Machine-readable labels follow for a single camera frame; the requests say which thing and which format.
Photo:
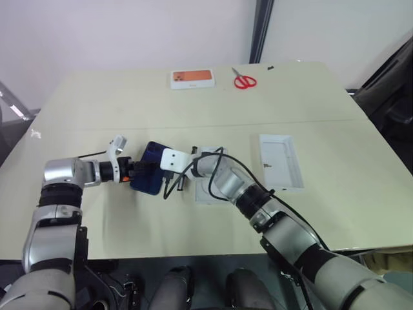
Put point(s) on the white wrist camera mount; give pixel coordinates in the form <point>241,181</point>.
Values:
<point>117,149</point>
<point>174,159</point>

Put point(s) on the dark rounded shape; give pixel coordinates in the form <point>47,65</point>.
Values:
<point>246,289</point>
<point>172,287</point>

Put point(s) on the black chair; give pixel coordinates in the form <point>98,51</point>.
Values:
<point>388,87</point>

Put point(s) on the small white paper scrap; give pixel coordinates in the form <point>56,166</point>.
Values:
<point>35,133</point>

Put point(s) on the white box with orange print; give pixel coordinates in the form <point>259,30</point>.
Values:
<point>193,79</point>

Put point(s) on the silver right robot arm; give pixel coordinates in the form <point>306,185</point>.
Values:
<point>290,235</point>

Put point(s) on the white phone box lid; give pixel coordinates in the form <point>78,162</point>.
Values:
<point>281,163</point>

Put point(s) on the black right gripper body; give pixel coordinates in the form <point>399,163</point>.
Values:
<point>169,176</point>

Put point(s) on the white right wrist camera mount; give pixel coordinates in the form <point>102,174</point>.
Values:
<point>174,159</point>

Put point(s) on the dark blue phone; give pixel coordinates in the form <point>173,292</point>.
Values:
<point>149,181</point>

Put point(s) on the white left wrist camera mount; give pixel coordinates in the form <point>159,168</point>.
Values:
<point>117,149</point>

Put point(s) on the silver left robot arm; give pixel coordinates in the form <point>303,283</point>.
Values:
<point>58,223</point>

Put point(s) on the black metal frame post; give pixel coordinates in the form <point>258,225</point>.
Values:
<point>262,30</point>

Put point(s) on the white phone box base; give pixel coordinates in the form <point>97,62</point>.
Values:
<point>206,193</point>

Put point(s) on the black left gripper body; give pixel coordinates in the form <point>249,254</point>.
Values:
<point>125,168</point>

